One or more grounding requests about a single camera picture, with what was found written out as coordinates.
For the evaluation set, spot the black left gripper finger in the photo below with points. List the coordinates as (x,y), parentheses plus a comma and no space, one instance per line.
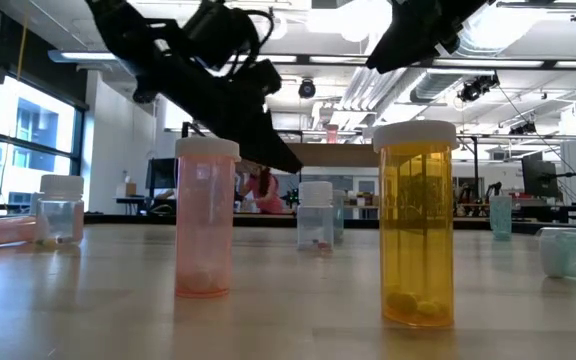
(258,140)

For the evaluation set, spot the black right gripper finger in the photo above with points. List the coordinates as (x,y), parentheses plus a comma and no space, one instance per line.
(408,45)

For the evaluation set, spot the clear medicine bottle white cap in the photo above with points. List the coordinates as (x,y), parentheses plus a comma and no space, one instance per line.
(315,195)
(60,187)
(339,215)

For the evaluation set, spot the orange medicine bottle white cap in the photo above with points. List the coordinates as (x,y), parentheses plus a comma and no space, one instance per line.
(415,225)

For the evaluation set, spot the black background robot arm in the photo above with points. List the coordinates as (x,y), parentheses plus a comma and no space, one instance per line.
(293,199)

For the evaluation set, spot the black monitor on arm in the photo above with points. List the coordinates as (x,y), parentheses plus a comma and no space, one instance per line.
(538,177)

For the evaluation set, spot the person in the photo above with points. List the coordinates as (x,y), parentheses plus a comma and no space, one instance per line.
(268,192)

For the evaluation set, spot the long ceiling light bar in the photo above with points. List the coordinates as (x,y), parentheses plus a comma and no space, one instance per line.
(518,63)

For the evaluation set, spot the black monitor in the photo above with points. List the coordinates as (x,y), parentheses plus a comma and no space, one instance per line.
(160,174)

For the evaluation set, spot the cardboard box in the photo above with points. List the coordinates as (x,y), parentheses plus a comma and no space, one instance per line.
(128,190)

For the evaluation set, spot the large window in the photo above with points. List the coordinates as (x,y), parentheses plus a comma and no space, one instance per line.
(33,125)

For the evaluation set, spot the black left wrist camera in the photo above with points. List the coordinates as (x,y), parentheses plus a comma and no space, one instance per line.
(218,30)

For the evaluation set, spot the black ceiling camera cluster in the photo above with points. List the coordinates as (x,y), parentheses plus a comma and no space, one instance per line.
(473,90)
(523,128)

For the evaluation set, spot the wooden shelf black metal frame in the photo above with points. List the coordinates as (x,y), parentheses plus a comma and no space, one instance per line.
(338,155)

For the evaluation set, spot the black aluminium rig frame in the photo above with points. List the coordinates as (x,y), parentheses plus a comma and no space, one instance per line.
(143,218)

